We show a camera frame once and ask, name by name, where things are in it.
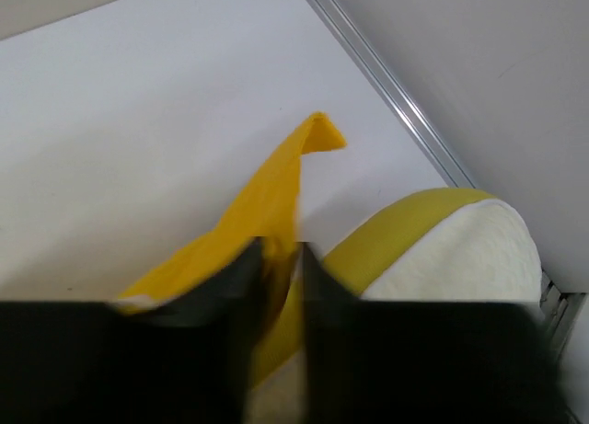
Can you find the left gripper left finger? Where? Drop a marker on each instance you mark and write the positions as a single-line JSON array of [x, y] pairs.
[[236, 290]]

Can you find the yellow pillowcase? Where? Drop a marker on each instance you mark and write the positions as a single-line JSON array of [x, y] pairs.
[[267, 208]]

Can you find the aluminium side rail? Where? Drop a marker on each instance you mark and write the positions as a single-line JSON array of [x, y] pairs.
[[561, 309]]

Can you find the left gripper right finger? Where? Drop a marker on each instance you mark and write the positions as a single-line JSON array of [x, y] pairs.
[[327, 303]]

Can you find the cream quilted pillow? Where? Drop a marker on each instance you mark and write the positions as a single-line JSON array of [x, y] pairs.
[[444, 244]]

